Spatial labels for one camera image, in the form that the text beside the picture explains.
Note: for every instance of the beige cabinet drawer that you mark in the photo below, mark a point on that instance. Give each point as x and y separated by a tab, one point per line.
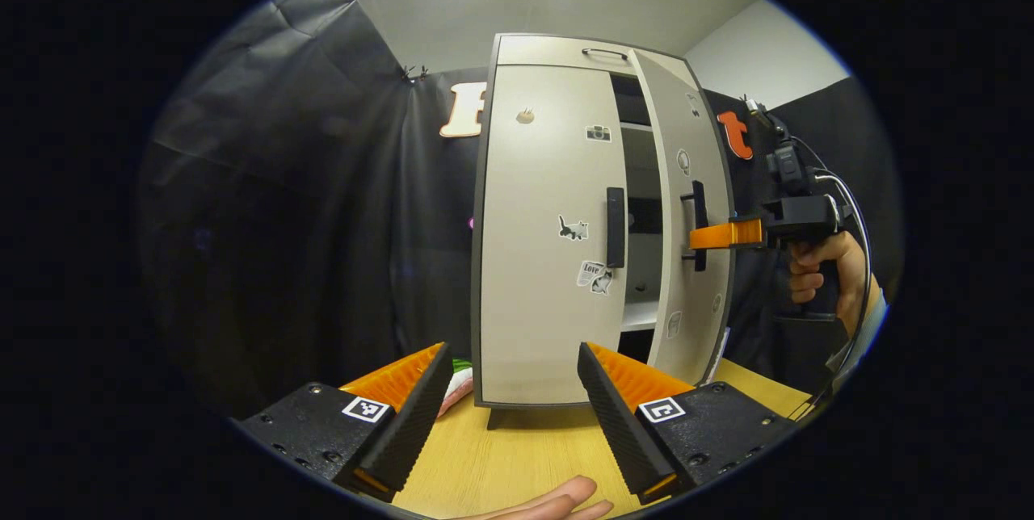
549	50

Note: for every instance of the black backdrop cloth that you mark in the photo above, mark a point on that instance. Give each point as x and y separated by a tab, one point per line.
307	221

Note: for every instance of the beige cabinet door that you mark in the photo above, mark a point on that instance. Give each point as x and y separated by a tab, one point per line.
687	318
541	278

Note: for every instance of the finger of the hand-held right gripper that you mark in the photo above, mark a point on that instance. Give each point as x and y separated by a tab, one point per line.
727	235

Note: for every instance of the pink and green packet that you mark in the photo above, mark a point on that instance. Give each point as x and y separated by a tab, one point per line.
459	387

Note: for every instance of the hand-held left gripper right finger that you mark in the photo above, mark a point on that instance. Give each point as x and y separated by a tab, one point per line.
618	423

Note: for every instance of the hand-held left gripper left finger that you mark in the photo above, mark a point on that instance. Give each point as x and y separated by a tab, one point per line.
416	423

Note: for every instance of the white cabinet shelf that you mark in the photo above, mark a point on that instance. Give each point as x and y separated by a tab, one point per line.
634	127
638	314

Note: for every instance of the beige double-door shoe cabinet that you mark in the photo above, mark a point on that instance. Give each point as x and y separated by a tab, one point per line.
494	417

